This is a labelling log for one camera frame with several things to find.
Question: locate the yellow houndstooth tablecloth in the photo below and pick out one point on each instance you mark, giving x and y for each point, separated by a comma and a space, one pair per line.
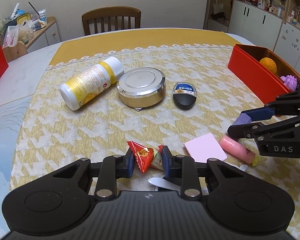
90, 130

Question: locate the red candy packet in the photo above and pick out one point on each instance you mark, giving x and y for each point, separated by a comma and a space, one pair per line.
142, 157

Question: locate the red tin box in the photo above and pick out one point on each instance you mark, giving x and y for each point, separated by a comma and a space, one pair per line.
252, 75

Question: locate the wooden chair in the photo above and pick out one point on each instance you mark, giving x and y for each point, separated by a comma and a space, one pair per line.
110, 13

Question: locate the purple spiky toy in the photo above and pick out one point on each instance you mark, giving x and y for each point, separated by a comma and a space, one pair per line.
290, 82

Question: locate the purple eraser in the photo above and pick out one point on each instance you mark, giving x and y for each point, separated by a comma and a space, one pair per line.
241, 119

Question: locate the white side cabinet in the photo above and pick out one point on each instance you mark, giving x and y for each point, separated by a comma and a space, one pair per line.
48, 33

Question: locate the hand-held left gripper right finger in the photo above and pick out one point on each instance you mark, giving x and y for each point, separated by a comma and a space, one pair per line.
167, 165

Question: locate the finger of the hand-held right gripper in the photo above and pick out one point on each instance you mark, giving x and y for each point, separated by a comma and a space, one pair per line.
261, 113
245, 130

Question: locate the small wooden crate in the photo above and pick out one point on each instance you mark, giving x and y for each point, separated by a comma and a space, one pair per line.
15, 52

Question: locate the pink tube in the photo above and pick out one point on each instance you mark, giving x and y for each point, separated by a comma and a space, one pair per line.
236, 147

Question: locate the beige tote bag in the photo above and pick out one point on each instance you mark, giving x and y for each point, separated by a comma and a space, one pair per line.
218, 7

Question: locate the blue white packet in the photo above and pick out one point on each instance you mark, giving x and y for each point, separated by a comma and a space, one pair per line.
43, 15

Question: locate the pink sticky note pad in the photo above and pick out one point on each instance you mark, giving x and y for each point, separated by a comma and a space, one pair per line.
205, 147

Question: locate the orange fruit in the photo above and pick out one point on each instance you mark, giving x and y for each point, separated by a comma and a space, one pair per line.
268, 65

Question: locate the white yellow bottle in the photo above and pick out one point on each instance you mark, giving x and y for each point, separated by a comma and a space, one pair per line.
90, 82

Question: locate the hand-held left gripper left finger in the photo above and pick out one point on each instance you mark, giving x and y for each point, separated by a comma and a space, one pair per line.
130, 165

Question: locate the round gold tin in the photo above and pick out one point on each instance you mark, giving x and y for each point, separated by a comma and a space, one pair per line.
140, 85

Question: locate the white wall cabinet with shelves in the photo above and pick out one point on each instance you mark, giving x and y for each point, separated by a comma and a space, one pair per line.
255, 20

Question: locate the yellow black box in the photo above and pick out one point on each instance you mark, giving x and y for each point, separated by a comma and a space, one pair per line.
23, 20

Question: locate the small black container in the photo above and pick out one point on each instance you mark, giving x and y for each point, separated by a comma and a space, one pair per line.
183, 100

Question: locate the clear plastic bag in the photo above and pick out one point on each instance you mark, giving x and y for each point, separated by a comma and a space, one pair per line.
15, 35

